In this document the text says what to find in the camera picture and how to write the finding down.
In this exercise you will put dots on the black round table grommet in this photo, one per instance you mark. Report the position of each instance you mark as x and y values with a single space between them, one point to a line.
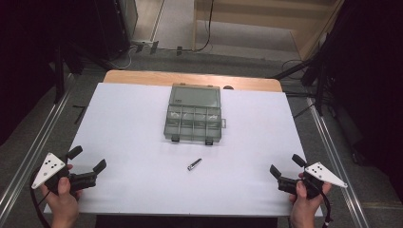
228 87

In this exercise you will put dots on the grey transparent compartment box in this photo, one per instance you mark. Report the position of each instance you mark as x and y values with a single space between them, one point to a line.
194 114

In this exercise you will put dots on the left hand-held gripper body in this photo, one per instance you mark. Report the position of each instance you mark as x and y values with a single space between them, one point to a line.
47 171

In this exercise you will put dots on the person's left hand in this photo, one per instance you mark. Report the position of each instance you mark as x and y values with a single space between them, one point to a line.
64 204

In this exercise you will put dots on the metal floor rail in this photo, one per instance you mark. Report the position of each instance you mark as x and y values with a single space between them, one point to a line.
38 148
335 164

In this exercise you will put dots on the white table sheet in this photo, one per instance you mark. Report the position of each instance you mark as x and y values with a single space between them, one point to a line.
126 148

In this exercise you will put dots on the white power strip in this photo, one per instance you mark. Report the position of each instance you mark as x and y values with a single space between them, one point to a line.
143 42

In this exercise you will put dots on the black tripod stand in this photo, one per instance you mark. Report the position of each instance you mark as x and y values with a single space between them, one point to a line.
320 79

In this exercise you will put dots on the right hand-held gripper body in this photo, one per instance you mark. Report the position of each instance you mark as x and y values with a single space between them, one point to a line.
323 174

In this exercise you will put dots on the black upright stand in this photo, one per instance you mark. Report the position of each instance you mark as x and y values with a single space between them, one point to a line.
58 76

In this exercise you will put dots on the black cabinet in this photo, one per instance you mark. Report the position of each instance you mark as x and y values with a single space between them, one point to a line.
115 25

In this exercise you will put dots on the person's right hand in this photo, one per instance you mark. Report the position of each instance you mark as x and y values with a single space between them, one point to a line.
303 207

